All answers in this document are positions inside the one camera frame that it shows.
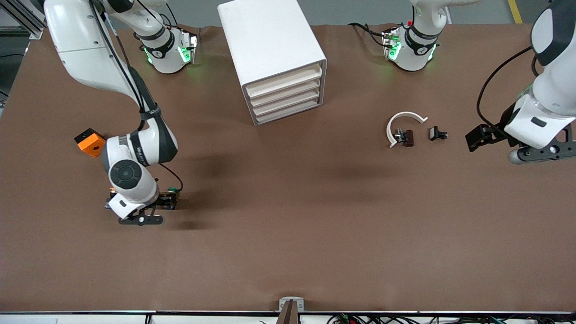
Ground white plastic drawer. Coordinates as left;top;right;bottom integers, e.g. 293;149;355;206
252;89;324;117
255;98;325;126
249;79;323;108
245;63;323;98

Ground white drawer cabinet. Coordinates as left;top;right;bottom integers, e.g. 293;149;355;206
218;0;328;126

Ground orange and black box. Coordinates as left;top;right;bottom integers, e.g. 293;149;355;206
74;128;108;158

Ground brown paper table cover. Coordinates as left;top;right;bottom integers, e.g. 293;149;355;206
0;23;576;313

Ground brown bar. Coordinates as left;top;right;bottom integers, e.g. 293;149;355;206
275;300;299;324

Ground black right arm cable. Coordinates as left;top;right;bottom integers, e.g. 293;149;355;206
90;0;184;192

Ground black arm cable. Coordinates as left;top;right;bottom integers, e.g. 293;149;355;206
90;0;184;192
476;45;540;130

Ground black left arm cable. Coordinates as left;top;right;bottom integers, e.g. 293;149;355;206
476;45;540;130

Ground white curved plastic ring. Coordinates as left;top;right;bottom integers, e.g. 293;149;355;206
387;111;428;149

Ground grey metal bracket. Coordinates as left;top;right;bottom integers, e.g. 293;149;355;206
279;297;305;312

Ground black base cable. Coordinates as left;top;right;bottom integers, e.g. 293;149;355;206
348;22;388;48

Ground aluminium frame profile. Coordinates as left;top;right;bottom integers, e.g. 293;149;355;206
0;0;45;41

